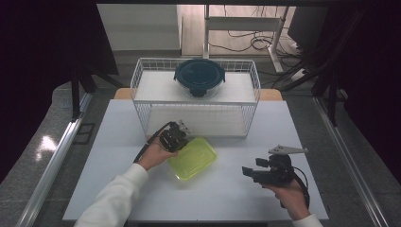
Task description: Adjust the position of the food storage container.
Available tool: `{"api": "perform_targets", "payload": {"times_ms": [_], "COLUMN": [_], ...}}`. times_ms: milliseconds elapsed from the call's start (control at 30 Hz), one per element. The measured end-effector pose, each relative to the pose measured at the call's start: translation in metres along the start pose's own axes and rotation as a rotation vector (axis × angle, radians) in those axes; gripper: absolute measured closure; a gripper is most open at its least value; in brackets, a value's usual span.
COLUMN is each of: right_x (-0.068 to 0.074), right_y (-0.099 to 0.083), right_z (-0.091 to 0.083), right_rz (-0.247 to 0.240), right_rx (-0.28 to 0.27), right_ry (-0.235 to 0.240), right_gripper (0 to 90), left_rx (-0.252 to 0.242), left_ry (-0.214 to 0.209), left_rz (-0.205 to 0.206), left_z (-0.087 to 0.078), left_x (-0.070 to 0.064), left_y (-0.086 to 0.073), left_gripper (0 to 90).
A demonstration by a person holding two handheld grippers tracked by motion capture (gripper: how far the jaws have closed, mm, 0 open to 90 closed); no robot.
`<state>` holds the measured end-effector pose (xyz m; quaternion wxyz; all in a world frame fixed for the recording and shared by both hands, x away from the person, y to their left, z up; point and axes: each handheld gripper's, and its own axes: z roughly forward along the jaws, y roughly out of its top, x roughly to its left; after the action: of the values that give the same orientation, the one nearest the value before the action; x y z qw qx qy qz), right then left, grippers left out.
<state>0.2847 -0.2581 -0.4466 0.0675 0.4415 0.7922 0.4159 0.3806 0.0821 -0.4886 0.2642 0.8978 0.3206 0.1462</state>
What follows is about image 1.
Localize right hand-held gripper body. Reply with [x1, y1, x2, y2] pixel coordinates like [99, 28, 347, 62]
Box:
[254, 144, 309, 187]

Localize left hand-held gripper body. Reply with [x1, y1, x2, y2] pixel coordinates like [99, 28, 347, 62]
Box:
[158, 119, 192, 154]

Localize yellow-green plastic food container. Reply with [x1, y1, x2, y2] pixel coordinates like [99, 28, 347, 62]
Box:
[166, 136, 218, 182]

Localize white wire storage rack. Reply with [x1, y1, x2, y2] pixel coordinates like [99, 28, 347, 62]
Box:
[130, 57, 262, 139]

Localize round dark teal food container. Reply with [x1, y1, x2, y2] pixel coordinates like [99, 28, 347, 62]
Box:
[173, 58, 227, 98]

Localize person's left hand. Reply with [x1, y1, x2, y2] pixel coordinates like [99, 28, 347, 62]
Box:
[136, 135, 180, 172]

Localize person's right hand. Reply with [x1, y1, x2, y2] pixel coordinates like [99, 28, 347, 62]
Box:
[262, 179, 312, 221]

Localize wooden table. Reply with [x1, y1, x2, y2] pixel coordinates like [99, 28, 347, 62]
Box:
[113, 87, 284, 102]

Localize white power strip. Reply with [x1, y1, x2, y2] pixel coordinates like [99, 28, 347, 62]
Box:
[289, 66, 307, 82]

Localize white panel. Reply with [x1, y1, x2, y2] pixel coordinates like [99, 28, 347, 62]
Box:
[96, 4, 183, 52]

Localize dark curtain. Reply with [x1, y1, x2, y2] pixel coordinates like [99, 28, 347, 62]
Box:
[327, 0, 401, 178]
[0, 0, 120, 184]

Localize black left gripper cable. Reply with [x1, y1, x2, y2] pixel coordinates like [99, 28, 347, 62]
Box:
[133, 120, 174, 164]

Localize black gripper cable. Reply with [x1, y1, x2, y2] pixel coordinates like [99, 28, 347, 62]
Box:
[133, 120, 174, 164]
[279, 166, 311, 210]

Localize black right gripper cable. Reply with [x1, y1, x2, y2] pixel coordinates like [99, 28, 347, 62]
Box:
[279, 166, 311, 210]

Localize aluminium rail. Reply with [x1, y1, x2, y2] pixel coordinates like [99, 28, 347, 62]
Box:
[311, 96, 392, 227]
[15, 93, 93, 227]

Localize black floor cables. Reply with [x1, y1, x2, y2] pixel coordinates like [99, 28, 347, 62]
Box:
[208, 5, 305, 59]

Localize white metal desk frame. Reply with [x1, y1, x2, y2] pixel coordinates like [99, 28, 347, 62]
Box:
[202, 4, 290, 74]

